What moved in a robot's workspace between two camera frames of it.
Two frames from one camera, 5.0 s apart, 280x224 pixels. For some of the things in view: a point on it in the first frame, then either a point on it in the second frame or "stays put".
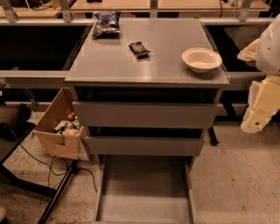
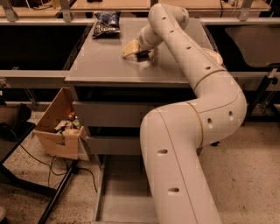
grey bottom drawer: [145, 190] stays put
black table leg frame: [56, 192] stays put
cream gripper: [269, 49] → [143, 40]
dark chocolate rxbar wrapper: [139, 50] stays put
